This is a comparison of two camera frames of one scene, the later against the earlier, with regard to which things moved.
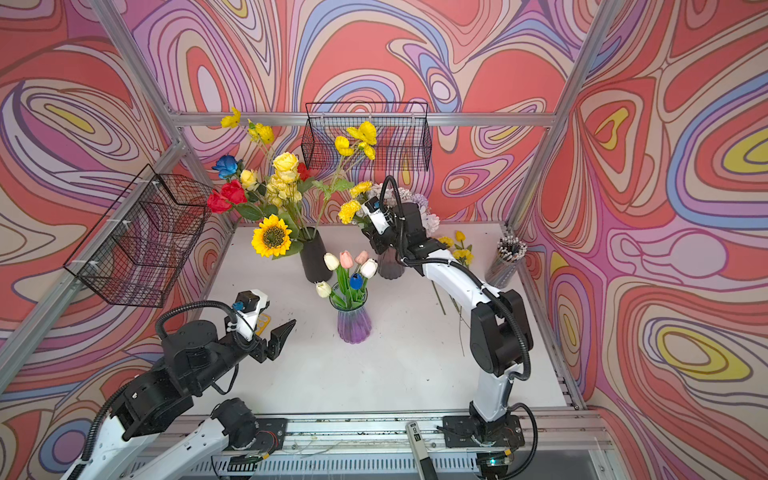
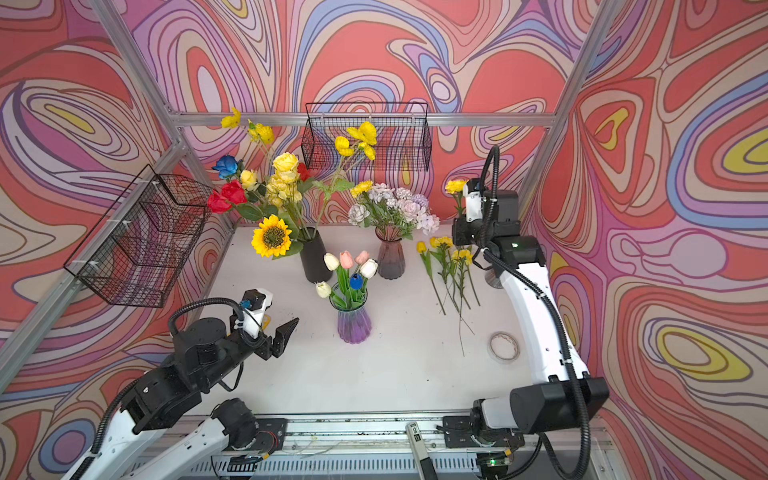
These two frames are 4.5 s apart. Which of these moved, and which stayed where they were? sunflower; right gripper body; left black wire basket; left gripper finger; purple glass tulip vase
Moved: right gripper body
Stayed: left gripper finger; sunflower; left black wire basket; purple glass tulip vase
